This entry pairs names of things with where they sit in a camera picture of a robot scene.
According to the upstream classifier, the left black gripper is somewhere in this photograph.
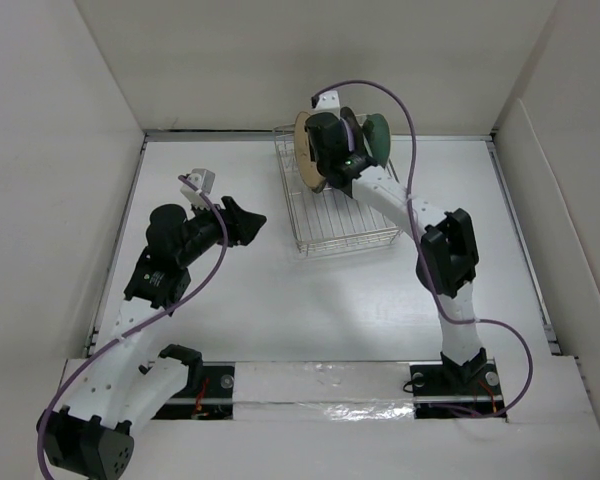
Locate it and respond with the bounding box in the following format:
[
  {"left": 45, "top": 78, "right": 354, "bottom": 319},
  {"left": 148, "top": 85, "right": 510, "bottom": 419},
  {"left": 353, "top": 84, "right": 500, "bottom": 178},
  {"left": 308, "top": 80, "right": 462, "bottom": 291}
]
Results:
[{"left": 177, "top": 194, "right": 264, "bottom": 267}]

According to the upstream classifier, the purple plastic plate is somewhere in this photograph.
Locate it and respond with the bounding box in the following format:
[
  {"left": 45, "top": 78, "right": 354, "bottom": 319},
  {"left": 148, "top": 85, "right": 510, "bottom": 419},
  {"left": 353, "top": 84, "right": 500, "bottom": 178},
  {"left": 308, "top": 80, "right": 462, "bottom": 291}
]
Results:
[{"left": 343, "top": 119, "right": 356, "bottom": 152}]

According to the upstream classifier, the tan floral round plate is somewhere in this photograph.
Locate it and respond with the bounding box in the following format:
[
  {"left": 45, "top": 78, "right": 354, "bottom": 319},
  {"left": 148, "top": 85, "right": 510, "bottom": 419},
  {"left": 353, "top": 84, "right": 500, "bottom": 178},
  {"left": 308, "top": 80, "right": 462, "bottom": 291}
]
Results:
[{"left": 293, "top": 111, "right": 327, "bottom": 194}]

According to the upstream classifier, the brown rimmed cream plate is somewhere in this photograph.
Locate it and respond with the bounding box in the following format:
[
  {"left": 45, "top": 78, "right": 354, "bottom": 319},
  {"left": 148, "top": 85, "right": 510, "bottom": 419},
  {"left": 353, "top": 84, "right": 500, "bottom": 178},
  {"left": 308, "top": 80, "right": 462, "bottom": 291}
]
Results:
[{"left": 340, "top": 107, "right": 369, "bottom": 155}]

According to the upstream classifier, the teal round plate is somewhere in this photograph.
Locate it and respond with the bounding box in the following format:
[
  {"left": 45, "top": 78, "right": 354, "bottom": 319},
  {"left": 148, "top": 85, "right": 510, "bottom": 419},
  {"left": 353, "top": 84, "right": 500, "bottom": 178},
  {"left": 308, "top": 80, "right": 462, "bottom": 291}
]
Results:
[{"left": 362, "top": 113, "right": 391, "bottom": 168}]

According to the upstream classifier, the teal rectangular ceramic plate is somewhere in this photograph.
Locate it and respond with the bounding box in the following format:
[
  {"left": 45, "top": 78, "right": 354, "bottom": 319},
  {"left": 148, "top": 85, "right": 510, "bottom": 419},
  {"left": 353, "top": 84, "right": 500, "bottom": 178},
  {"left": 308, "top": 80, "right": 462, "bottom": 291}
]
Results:
[{"left": 368, "top": 145, "right": 390, "bottom": 169}]

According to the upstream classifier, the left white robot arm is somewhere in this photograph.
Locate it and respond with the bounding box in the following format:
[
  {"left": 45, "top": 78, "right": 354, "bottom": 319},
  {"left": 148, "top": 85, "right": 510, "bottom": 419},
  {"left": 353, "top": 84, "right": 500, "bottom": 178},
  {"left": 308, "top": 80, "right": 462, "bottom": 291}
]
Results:
[{"left": 36, "top": 196, "right": 267, "bottom": 479}]

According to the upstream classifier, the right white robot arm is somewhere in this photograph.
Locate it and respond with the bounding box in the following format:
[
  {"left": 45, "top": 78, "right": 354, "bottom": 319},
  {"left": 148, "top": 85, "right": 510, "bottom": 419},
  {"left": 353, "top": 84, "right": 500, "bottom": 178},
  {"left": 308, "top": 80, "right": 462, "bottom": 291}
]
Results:
[{"left": 296, "top": 108, "right": 486, "bottom": 393}]

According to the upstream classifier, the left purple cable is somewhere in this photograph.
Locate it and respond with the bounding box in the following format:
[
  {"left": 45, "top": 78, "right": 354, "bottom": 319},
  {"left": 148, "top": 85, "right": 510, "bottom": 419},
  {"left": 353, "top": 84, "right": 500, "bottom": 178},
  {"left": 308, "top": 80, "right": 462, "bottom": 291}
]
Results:
[{"left": 35, "top": 173, "right": 229, "bottom": 479}]

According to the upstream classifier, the purple cable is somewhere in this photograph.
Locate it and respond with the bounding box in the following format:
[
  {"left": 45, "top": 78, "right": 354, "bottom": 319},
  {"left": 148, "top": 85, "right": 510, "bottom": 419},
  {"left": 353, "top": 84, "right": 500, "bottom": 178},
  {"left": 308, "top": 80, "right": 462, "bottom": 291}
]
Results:
[
  {"left": 35, "top": 173, "right": 229, "bottom": 479},
  {"left": 310, "top": 79, "right": 534, "bottom": 419}
]

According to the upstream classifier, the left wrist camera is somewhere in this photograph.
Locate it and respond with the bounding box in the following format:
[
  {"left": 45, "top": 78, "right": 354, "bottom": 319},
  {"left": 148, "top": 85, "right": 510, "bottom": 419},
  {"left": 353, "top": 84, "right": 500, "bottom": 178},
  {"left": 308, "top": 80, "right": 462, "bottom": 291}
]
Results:
[{"left": 180, "top": 168, "right": 215, "bottom": 210}]

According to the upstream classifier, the metal wire dish rack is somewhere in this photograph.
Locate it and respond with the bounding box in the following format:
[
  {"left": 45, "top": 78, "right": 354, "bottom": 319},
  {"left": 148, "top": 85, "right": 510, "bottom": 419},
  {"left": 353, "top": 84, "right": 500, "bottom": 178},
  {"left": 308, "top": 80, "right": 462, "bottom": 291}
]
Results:
[{"left": 273, "top": 124, "right": 401, "bottom": 257}]

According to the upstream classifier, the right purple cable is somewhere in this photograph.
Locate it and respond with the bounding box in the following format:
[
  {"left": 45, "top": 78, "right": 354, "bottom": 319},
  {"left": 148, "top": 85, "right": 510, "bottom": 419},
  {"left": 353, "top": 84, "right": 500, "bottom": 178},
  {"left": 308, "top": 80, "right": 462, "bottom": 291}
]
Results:
[{"left": 310, "top": 79, "right": 534, "bottom": 419}]

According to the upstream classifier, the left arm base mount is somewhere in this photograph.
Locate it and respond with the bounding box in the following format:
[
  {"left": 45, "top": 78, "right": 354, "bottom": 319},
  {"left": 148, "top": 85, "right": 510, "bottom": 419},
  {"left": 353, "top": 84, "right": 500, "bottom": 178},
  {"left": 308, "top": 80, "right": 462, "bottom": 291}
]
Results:
[{"left": 153, "top": 363, "right": 235, "bottom": 421}]

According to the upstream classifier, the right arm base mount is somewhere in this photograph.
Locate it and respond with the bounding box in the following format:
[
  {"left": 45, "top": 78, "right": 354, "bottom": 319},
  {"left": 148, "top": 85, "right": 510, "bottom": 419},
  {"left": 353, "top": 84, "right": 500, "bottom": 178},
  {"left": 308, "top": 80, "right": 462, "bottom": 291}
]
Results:
[{"left": 402, "top": 363, "right": 504, "bottom": 419}]

